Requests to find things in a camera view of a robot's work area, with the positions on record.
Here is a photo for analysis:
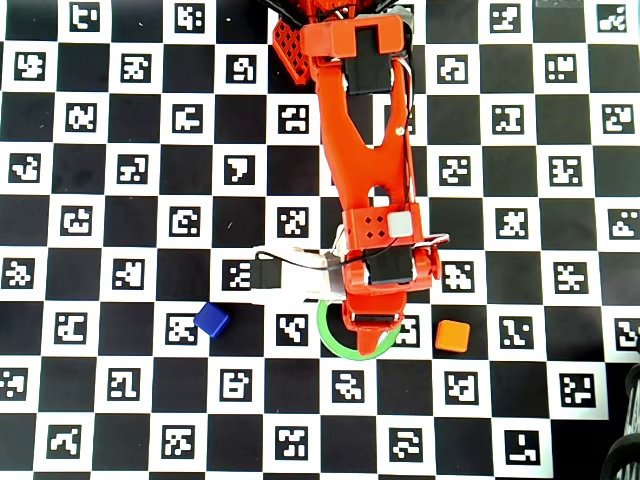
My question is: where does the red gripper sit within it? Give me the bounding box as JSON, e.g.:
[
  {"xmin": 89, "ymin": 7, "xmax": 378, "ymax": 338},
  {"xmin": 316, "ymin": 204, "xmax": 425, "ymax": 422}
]
[{"xmin": 342, "ymin": 244, "xmax": 444, "ymax": 355}]

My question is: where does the orange cube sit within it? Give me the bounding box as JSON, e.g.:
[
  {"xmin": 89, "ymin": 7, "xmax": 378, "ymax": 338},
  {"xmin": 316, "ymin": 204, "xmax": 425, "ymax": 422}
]
[{"xmin": 433, "ymin": 319, "xmax": 472, "ymax": 353}]

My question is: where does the blue cube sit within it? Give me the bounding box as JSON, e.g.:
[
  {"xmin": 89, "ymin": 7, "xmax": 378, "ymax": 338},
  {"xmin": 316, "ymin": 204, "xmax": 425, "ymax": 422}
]
[{"xmin": 193, "ymin": 301, "xmax": 231, "ymax": 340}]

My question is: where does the red robot base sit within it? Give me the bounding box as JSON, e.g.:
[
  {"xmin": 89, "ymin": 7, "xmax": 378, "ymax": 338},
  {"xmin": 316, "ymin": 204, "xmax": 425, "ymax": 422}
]
[{"xmin": 259, "ymin": 0, "xmax": 416, "ymax": 84}]

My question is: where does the black ribbed object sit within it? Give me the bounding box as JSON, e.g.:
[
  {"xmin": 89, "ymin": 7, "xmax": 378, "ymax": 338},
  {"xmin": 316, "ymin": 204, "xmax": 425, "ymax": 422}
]
[{"xmin": 599, "ymin": 362, "xmax": 640, "ymax": 480}]

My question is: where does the checkerboard marker mat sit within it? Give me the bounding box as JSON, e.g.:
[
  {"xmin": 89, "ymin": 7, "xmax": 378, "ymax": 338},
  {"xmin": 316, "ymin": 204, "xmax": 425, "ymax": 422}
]
[{"xmin": 0, "ymin": 0, "xmax": 640, "ymax": 476}]

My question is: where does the green ring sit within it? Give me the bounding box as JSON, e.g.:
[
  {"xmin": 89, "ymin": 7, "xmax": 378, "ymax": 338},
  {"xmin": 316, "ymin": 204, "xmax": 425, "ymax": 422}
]
[{"xmin": 315, "ymin": 298, "xmax": 401, "ymax": 361}]

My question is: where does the white mounted wrist camera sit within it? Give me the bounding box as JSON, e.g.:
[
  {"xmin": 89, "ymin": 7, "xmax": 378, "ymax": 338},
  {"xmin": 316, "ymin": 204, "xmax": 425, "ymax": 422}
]
[{"xmin": 249, "ymin": 244, "xmax": 351, "ymax": 304}]

